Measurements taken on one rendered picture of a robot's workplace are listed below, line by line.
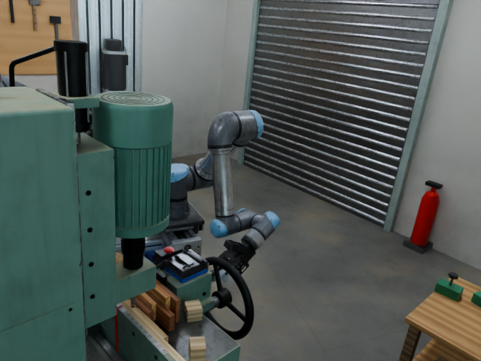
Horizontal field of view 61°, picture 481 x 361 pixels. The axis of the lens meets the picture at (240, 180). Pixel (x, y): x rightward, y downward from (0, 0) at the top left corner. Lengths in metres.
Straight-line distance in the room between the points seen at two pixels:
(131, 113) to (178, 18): 4.15
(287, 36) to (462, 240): 2.59
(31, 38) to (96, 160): 3.49
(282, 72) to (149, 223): 3.79
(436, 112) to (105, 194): 3.20
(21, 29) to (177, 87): 1.75
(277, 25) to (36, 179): 4.12
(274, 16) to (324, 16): 0.65
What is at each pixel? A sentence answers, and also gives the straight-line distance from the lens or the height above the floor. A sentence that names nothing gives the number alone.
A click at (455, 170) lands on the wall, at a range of 3.78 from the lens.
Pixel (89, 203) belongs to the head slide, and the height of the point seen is 1.31.
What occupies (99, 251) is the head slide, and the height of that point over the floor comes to 1.19.
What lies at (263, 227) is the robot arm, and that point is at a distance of 1.61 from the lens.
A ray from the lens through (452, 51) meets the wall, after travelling 3.74.
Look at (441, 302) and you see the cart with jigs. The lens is 2.27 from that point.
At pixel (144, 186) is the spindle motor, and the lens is 0.93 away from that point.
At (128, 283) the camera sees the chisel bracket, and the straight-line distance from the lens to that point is 1.10.
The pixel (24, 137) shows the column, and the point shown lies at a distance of 0.76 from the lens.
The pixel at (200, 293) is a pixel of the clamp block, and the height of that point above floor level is 0.90.
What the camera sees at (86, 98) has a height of 1.52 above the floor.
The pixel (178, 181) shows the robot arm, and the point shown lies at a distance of 1.84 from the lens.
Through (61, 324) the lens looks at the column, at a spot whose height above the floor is 1.08.
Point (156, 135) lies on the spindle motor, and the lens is 0.90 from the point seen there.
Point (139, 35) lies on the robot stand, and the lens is 1.85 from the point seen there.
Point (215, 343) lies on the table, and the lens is 1.15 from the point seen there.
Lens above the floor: 1.69
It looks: 21 degrees down
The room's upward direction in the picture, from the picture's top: 6 degrees clockwise
